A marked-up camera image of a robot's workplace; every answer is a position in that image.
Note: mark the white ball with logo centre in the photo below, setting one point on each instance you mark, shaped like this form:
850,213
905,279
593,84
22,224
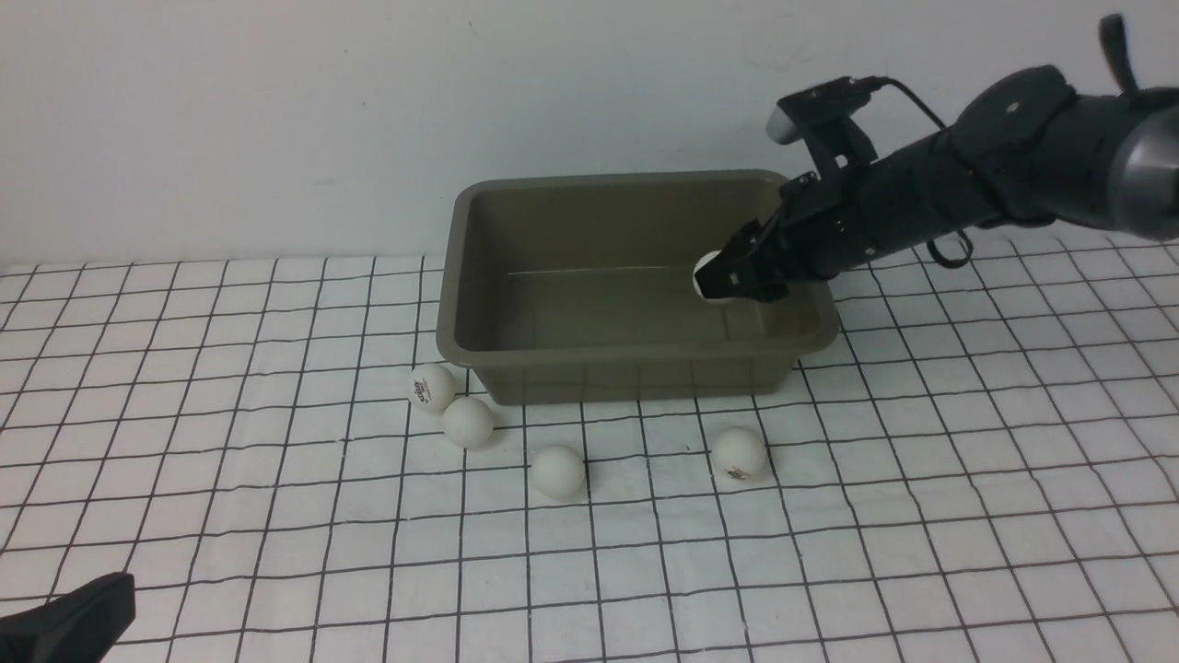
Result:
739,453

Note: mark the plain white ball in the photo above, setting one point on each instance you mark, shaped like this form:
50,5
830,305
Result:
468,423
558,472

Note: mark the black camera cable image right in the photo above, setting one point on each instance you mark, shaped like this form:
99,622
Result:
929,191

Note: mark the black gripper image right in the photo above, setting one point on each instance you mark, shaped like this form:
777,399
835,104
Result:
823,227

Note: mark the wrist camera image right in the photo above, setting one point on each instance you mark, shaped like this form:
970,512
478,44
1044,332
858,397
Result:
821,117

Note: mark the black robot arm image left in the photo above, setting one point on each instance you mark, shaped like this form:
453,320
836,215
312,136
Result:
81,626

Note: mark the white checkered tablecloth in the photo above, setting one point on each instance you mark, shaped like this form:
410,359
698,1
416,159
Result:
981,468

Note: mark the olive green plastic bin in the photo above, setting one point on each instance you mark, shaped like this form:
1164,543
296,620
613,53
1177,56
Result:
579,289

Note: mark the white ball with logo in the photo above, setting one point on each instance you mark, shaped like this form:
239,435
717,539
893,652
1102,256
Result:
432,388
739,453
710,281

